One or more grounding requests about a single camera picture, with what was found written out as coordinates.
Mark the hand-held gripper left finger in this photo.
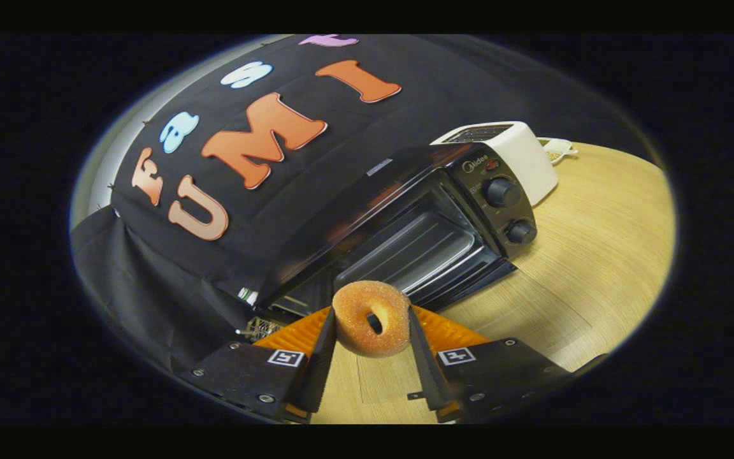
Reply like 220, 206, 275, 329
179, 306, 339, 423

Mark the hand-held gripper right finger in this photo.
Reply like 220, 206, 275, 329
407, 305, 610, 423

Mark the sugared donut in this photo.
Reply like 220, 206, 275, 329
332, 280, 412, 358

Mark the black toaster oven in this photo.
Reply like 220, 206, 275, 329
255, 143, 597, 404

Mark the white pop-up toaster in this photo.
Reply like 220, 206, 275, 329
431, 121, 560, 208

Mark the black backdrop cloth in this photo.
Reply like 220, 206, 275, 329
71, 34, 661, 377

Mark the small white dish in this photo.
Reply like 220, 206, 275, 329
538, 137, 579, 166

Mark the wire mesh holder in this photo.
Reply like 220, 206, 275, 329
235, 316, 285, 344

